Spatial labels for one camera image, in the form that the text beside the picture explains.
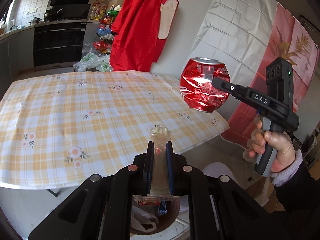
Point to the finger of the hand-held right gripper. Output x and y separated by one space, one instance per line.
231 88

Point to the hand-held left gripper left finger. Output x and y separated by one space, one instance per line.
150 170

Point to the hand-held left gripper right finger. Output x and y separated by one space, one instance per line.
169 170

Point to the clear plastic wrapper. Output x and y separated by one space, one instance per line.
160 155

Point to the red and white plastic package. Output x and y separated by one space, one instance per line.
147 201

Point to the crushed red can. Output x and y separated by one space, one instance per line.
200 95

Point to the blue and red foil packet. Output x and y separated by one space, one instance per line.
161 208

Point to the brown trash bin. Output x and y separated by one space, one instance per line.
172 215

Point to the white plastic bag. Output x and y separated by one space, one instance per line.
142 220

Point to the person's right forearm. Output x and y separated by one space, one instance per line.
300 190

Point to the person's right hand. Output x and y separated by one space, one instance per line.
282 147

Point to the checkered tablecloth table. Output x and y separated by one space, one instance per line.
75 105

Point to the red apron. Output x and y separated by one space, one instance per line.
140 30

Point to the heap of white plastic bags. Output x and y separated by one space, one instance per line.
92 61

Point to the black built-in stove oven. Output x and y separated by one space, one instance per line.
60 42

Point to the grey lower kitchen cabinets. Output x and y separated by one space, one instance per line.
15 52

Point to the black wok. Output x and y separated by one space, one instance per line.
52 15

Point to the black range hood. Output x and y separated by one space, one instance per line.
70 0

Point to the steel lidded cooking pot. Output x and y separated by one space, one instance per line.
35 21

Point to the red wall banner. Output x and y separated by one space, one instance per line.
250 120

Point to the white creased wall sheet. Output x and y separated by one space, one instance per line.
237 30

